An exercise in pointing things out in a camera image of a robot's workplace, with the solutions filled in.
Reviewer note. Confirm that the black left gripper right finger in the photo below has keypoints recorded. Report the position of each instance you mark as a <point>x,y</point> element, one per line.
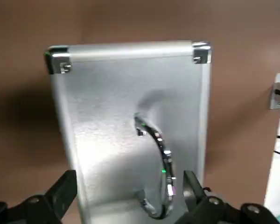
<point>193,196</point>

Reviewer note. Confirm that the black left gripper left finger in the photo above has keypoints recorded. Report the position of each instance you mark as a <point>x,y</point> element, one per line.
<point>58,193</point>

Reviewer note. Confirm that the silver aluminium first-aid case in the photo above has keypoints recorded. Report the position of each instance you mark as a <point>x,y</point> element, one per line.
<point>112,105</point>

